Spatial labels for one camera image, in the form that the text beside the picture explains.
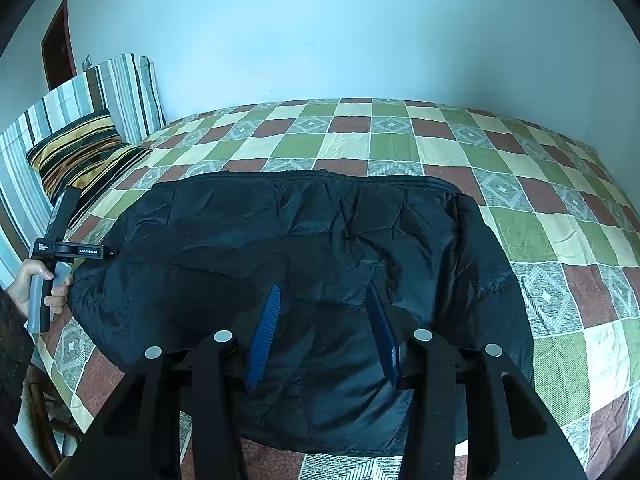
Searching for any brown wooden door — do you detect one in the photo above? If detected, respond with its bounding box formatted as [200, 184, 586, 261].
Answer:
[41, 0, 77, 92]

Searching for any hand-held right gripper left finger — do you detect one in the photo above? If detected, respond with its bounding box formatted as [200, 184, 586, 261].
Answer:
[67, 284, 282, 480]

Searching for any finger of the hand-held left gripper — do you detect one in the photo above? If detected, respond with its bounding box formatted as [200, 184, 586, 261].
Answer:
[46, 187, 82, 246]

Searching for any person's left forearm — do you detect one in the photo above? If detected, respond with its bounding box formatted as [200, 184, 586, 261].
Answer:
[0, 287, 37, 426]

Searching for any checkered green brown bedspread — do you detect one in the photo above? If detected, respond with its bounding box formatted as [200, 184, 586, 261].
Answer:
[30, 99, 640, 480]

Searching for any black puffer jacket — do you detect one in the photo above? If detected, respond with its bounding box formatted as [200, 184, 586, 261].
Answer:
[67, 170, 536, 459]

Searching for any grey white striped cushion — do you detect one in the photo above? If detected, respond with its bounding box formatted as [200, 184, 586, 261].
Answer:
[82, 53, 168, 147]
[0, 72, 117, 288]

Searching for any wooden chair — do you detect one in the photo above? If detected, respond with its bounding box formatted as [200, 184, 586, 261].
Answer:
[17, 364, 83, 468]

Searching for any person's left hand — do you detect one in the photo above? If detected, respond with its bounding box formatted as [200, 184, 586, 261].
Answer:
[9, 263, 74, 320]

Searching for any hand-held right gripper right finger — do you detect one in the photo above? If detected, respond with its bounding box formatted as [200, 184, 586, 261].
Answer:
[365, 281, 589, 480]

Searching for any yellow black striped pillow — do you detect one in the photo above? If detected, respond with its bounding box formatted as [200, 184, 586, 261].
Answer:
[27, 108, 154, 229]

